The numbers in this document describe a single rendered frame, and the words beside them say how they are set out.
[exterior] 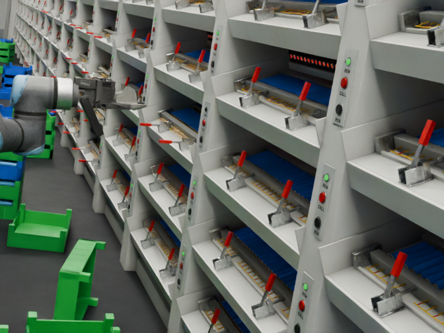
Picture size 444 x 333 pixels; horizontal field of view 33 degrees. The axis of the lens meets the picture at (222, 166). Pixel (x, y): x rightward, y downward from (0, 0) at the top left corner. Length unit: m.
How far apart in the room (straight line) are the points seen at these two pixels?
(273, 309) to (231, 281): 0.20
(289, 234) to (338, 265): 0.19
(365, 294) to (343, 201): 0.15
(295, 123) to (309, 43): 0.15
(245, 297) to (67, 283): 0.59
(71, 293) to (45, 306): 0.29
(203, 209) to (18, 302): 0.70
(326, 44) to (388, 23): 0.17
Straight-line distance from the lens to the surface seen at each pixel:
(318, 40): 1.35
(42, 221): 3.05
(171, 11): 2.37
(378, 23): 1.18
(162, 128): 2.34
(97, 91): 2.17
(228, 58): 1.83
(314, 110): 1.46
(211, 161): 1.86
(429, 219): 1.01
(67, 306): 2.04
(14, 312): 2.25
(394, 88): 1.21
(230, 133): 1.86
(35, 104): 2.14
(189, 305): 1.97
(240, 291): 1.63
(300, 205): 1.47
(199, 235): 1.90
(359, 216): 1.23
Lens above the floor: 0.90
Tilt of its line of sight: 11 degrees down
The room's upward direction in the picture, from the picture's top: 9 degrees clockwise
